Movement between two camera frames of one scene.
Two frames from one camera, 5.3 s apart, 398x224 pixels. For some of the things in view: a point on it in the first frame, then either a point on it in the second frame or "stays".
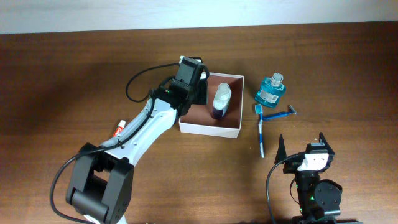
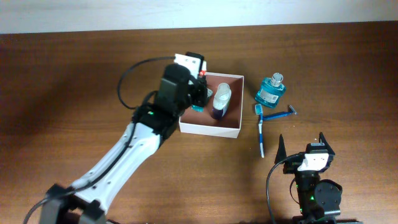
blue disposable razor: (271, 116) stays
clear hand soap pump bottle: (221, 100) stays
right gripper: (291, 164) stays
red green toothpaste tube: (119, 128) → (199, 108)
